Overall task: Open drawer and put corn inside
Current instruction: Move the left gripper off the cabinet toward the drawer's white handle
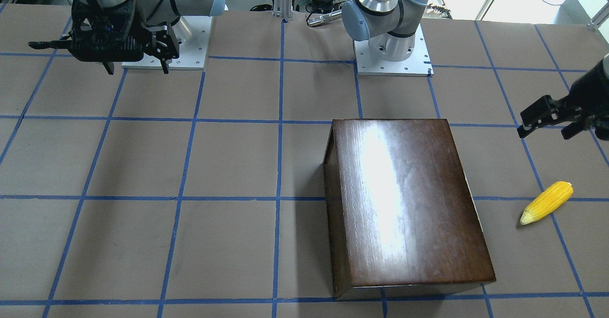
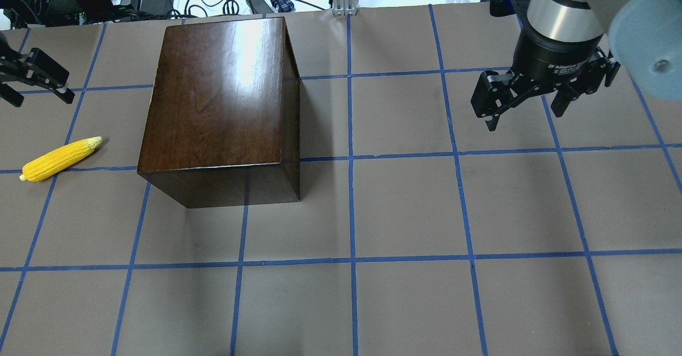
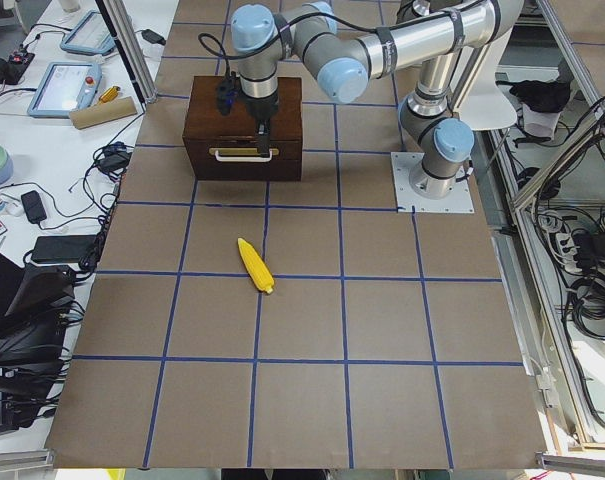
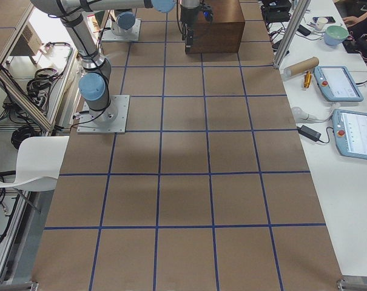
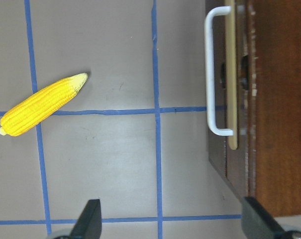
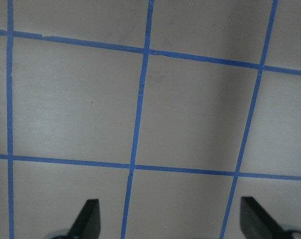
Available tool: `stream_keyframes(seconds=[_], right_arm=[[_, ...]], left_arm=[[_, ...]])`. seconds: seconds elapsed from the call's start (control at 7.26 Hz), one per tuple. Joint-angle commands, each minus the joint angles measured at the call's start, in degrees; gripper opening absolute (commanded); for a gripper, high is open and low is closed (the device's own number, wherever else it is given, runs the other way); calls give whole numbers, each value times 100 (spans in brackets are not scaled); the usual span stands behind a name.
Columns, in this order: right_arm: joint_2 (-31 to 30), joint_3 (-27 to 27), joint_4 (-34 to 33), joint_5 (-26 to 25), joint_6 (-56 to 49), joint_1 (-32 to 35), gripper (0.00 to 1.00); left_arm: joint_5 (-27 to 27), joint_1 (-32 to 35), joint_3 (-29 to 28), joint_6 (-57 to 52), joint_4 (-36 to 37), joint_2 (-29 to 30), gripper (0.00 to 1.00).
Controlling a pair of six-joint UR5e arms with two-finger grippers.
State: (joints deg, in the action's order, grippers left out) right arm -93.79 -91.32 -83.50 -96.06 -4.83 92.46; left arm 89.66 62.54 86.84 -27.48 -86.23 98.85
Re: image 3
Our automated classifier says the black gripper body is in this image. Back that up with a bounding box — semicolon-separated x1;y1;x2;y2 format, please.
243;93;279;121

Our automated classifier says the yellow plastic corn cob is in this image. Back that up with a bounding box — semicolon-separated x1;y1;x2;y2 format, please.
237;237;275;294

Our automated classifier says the dark brown wooden drawer box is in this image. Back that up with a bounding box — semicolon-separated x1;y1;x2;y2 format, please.
182;76;303;181

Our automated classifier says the black power adapter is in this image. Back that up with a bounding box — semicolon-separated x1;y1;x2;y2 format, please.
141;29;166;46

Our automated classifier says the cardboard tube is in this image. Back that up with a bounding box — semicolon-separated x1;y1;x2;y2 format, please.
69;97;137;130

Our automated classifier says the blue teach pendant far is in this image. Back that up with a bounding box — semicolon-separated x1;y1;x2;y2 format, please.
60;10;116;56

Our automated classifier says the blue teach pendant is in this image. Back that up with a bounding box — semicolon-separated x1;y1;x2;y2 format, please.
27;62;102;118
60;10;116;56

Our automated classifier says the blue teach pendant near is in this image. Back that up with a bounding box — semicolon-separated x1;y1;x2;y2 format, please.
27;62;102;118

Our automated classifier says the white chair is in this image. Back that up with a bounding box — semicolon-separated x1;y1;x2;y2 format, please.
450;29;517;131

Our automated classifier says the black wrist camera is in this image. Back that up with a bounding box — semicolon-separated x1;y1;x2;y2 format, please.
216;72;239;116

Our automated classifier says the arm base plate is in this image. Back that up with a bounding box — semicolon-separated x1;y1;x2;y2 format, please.
391;152;475;214

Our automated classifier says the aluminium frame post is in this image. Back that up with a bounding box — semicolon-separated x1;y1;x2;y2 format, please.
96;0;157;105

